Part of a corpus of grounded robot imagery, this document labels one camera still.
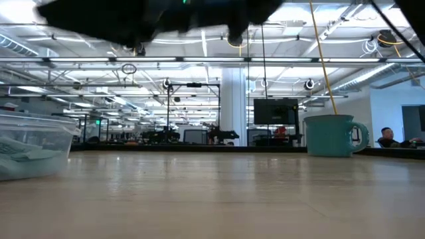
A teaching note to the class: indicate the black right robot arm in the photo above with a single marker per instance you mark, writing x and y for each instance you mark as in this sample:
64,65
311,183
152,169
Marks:
413,20

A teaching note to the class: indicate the person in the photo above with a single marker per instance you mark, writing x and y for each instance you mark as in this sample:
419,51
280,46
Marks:
388,137

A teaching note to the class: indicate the long ceiling light bar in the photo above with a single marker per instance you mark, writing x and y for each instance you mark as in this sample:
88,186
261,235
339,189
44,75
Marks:
186,60

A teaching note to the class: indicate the red background object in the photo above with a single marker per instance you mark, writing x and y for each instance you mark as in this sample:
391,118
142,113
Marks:
281,131

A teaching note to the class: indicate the black monitor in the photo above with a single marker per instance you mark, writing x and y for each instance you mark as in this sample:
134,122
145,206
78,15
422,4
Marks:
275,112

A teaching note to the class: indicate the background black robot arm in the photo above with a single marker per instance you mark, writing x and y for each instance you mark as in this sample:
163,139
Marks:
161,136
222,135

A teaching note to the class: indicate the teal ceramic mug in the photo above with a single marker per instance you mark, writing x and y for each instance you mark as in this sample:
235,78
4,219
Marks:
328,136

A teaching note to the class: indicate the white building column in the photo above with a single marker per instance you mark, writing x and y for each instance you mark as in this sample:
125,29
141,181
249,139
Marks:
233,106

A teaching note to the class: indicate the black metal rig frame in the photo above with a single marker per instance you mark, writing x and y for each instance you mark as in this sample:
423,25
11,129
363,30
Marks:
194,85

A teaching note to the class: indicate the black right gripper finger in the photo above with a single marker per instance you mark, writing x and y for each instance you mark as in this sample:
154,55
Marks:
83,15
133,38

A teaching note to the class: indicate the grey door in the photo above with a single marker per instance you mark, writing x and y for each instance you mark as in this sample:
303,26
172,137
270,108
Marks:
413,123

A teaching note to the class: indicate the clear plastic bin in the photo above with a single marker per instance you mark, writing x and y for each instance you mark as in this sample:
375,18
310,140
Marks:
33,132

